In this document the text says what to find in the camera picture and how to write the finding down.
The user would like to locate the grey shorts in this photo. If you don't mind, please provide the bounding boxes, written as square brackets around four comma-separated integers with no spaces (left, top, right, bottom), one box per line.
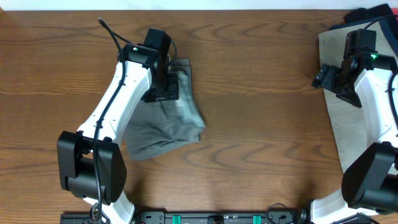
[123,58,206,161]

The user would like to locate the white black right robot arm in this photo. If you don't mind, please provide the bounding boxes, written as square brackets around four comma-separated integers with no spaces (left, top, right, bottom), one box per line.
[307,53,397,223]

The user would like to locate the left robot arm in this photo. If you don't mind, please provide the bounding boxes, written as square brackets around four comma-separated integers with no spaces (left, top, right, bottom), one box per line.
[57,44,178,223]

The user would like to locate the black garment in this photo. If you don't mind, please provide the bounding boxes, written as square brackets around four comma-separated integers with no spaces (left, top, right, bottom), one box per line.
[343,4,394,23]

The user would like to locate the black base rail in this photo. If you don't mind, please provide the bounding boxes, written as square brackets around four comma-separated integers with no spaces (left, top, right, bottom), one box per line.
[60,208,379,224]

